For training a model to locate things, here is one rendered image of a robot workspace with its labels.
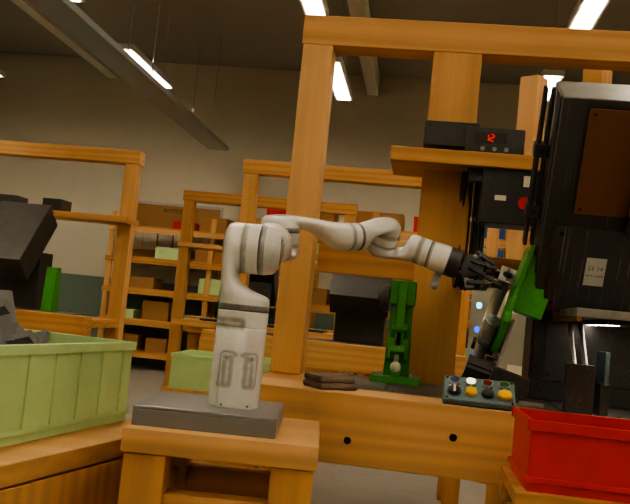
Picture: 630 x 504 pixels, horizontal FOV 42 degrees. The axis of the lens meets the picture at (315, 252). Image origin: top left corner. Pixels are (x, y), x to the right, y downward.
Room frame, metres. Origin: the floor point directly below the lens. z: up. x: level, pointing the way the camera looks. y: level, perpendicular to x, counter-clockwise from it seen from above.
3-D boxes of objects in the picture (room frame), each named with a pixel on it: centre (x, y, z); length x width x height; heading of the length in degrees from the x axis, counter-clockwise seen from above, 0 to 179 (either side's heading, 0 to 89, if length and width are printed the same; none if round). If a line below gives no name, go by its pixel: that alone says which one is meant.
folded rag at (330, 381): (1.85, -0.06, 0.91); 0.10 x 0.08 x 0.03; 121
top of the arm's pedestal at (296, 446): (1.51, 0.12, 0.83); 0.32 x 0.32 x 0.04; 89
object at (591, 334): (2.18, -0.73, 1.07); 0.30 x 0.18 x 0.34; 82
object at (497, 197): (2.28, -0.53, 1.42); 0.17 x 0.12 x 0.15; 82
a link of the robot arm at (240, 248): (1.51, 0.12, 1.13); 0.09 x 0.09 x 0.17; 87
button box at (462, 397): (1.79, -0.38, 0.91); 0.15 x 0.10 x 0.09; 82
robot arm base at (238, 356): (1.52, 0.12, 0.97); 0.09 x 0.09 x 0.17; 6
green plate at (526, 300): (2.01, -0.53, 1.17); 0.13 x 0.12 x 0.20; 82
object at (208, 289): (11.84, 1.43, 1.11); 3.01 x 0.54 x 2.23; 83
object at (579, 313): (1.95, -0.67, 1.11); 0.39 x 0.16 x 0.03; 172
